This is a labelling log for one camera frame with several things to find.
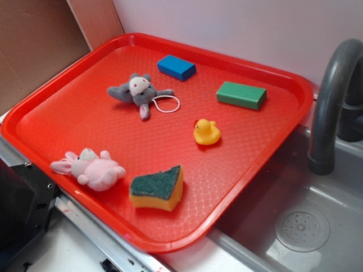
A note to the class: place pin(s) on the blue rectangular block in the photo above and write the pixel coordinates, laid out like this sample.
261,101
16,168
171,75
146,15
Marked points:
176,67

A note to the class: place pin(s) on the green rectangular block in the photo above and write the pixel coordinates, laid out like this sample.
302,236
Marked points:
242,95

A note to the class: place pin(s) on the red plastic tray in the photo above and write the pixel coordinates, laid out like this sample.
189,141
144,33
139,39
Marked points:
73,111

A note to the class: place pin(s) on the yellow rubber duck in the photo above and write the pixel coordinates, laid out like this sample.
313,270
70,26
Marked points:
206,132

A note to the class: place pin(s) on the yellow green scrub sponge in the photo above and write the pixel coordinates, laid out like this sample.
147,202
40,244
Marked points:
162,190

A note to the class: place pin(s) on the grey plush mouse toy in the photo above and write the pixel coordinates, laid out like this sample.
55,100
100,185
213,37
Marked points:
139,90

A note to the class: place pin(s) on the pink plush bunny toy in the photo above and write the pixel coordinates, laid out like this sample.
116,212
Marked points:
98,172

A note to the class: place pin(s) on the grey plastic sink basin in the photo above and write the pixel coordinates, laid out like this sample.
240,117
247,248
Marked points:
289,219

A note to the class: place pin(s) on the grey toy faucet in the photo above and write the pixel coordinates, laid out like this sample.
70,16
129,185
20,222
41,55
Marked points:
338,110

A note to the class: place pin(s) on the brown cardboard panel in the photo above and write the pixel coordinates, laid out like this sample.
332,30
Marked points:
39,39

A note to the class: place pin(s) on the silver metal rail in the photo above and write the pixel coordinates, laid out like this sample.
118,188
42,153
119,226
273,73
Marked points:
76,241

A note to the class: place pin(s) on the black metal mount bracket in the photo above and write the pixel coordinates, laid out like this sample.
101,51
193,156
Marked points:
27,199

